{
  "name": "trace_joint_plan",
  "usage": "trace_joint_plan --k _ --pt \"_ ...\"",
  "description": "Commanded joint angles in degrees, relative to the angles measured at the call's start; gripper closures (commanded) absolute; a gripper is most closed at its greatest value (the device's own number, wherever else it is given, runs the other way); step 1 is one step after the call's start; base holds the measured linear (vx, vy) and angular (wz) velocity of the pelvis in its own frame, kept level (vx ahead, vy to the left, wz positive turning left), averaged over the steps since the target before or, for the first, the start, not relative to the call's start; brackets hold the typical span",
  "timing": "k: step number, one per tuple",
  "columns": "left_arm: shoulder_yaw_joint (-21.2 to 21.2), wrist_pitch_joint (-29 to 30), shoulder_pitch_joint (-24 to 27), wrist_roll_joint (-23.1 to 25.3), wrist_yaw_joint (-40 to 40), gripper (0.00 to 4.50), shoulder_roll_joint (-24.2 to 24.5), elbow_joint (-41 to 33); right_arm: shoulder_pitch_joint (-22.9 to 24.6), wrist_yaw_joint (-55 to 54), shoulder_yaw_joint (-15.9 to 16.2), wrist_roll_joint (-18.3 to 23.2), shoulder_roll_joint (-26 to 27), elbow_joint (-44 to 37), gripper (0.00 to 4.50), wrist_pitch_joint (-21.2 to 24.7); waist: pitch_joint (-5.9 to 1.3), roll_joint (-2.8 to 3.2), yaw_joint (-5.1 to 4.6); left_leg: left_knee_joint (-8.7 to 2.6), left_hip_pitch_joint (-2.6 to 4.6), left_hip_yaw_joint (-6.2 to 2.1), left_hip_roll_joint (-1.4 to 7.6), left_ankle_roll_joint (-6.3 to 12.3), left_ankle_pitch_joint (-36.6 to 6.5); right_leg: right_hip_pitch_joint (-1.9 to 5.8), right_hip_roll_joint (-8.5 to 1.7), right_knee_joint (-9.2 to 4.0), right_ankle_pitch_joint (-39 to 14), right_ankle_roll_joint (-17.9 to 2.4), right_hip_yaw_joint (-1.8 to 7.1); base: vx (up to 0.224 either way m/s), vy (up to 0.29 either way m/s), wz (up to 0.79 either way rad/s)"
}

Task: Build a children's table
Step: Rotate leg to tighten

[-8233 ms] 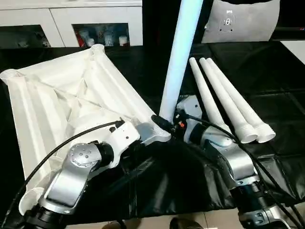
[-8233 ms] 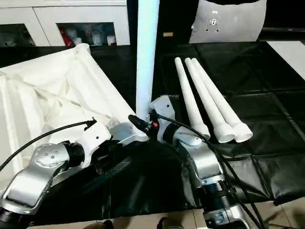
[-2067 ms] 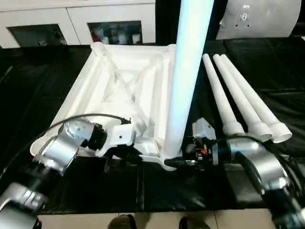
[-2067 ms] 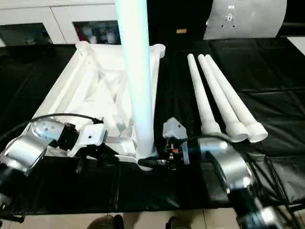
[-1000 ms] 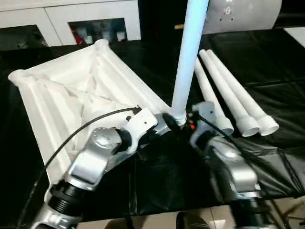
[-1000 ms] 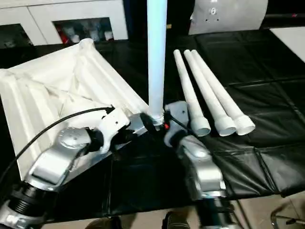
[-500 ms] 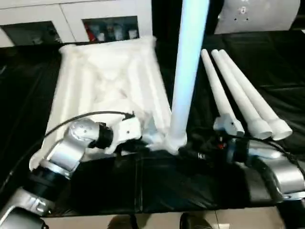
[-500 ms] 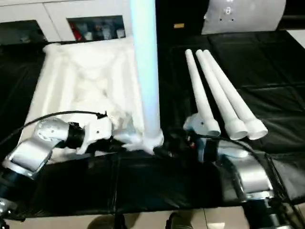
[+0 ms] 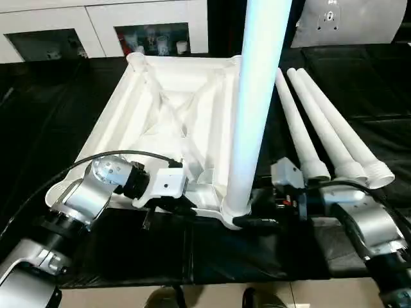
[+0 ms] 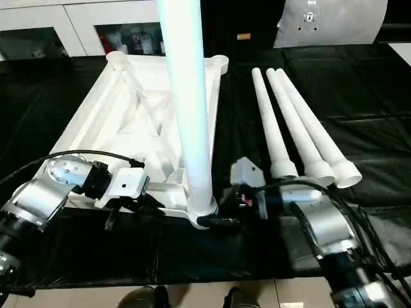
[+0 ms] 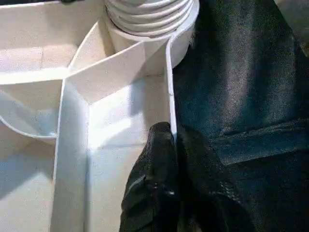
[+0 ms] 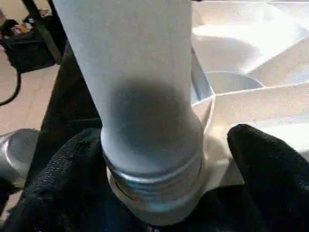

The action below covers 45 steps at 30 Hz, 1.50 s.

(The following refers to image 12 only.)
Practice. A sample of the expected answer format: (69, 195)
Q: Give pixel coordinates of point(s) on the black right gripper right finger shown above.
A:
(270, 193)

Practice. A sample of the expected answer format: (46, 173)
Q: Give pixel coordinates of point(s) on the white plastic table top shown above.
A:
(251, 58)

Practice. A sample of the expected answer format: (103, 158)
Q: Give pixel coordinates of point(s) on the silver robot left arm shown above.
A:
(17, 154)

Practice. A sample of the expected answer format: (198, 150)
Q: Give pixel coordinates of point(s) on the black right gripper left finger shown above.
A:
(63, 193)

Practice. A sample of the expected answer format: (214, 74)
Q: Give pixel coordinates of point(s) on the white plastic table leg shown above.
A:
(140, 96)

